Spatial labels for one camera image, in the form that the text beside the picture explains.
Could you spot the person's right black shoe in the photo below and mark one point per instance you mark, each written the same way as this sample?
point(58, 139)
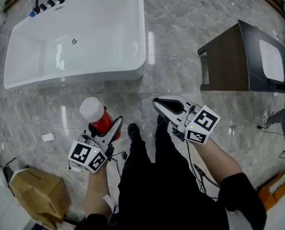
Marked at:
point(161, 121)

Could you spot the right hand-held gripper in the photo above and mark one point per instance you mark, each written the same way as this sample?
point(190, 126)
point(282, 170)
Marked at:
point(202, 126)

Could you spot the person's black-clad body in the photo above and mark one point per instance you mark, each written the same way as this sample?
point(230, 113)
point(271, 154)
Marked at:
point(161, 188)

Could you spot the large cardboard box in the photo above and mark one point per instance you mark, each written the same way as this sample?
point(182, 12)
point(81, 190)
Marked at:
point(39, 193)

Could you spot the person's black shoe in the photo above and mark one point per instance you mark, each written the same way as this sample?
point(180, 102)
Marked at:
point(133, 130)
point(161, 121)

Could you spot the white sink basin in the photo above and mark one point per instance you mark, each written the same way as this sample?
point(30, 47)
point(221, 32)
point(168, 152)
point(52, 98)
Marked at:
point(272, 60)

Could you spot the orange box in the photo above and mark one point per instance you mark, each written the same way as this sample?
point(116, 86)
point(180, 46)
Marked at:
point(274, 190)

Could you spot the person's left forearm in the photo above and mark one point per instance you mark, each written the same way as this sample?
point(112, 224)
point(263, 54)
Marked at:
point(98, 188)

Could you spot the black faucet knob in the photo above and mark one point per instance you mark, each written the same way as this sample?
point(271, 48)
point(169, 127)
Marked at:
point(36, 10)
point(43, 6)

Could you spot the white power adapter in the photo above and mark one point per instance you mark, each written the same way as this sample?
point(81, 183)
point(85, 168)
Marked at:
point(48, 137)

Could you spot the person's right forearm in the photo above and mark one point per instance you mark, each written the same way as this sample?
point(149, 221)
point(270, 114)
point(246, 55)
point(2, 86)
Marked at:
point(219, 159)

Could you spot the small blue cap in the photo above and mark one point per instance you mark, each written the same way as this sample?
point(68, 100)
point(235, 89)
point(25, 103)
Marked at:
point(32, 14)

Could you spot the person's left black shoe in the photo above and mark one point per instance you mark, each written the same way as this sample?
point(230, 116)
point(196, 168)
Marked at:
point(133, 130)

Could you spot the red bottle with white cap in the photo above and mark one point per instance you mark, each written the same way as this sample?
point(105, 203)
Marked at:
point(94, 111)

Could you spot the dark vanity cabinet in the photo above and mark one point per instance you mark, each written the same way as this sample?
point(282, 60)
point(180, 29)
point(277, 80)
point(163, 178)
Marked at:
point(229, 63)

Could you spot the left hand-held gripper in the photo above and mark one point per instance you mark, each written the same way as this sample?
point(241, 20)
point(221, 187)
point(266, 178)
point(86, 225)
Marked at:
point(85, 154)

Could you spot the white bathtub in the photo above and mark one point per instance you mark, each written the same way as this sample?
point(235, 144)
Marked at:
point(85, 32)

